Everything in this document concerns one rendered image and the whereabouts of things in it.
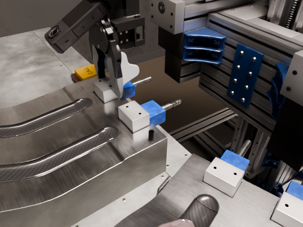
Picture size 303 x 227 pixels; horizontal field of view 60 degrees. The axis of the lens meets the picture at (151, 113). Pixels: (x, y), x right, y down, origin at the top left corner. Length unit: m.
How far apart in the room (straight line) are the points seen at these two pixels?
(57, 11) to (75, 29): 1.69
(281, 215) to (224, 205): 0.07
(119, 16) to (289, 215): 0.40
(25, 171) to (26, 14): 1.73
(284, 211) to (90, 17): 0.41
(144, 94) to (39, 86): 1.41
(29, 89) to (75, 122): 0.33
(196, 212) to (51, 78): 0.59
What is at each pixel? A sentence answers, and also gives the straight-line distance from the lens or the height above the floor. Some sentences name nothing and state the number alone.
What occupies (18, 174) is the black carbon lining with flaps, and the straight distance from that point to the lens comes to 0.45.
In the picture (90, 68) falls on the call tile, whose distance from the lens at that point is 0.78.
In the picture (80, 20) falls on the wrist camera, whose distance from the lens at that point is 0.46.
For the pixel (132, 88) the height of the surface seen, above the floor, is 0.90.
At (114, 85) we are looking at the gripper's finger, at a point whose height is 0.93.
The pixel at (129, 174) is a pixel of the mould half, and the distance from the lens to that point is 0.45.
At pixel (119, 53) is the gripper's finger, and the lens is 0.47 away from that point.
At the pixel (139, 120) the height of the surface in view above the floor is 0.91.
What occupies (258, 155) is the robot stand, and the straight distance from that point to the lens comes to 1.09.
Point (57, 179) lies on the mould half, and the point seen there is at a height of 0.88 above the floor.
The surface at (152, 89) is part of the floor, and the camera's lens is 2.18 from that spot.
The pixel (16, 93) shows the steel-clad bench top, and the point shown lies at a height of 0.80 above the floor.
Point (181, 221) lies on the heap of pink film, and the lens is 0.39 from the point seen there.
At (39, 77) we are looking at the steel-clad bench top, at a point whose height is 0.80.
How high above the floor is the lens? 1.20
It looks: 39 degrees down
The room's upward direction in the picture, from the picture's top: straight up
